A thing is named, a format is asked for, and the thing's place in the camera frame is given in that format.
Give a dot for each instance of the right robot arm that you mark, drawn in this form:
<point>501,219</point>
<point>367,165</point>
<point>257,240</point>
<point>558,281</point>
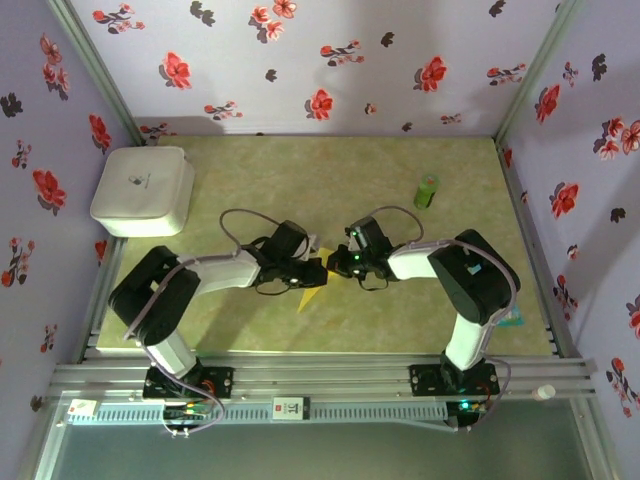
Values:
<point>412,265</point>

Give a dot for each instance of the white red label tag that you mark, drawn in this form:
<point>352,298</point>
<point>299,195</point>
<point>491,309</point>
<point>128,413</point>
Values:
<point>291,408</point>

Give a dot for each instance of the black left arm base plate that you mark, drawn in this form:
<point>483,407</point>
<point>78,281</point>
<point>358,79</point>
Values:
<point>220,382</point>

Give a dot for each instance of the yellow paper sheet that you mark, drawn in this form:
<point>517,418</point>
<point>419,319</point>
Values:
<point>306,302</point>

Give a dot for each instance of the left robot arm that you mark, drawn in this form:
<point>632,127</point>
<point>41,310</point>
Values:
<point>225,272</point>

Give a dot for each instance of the white plastic lidded box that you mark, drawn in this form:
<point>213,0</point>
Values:
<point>140,185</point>

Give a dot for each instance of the controller circuit board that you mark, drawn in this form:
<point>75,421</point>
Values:
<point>187,411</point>
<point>472,407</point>

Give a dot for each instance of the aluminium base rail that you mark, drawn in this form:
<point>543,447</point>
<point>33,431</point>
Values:
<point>320,372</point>

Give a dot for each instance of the white card with red mark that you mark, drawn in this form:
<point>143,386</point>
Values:
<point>82,408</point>

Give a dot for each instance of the small white cap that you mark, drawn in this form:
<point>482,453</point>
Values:
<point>544,392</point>

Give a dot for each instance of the blue snack packet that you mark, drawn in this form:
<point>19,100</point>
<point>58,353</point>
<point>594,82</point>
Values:
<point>514,318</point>

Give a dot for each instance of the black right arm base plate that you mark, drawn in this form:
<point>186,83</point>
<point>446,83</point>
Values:
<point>425,380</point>

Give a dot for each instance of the aluminium frame post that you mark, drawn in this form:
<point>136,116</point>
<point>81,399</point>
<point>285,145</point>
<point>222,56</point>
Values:
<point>535,70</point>
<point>95,65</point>

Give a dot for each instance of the green bottle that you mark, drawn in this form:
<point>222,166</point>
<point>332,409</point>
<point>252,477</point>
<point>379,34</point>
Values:
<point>426,191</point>

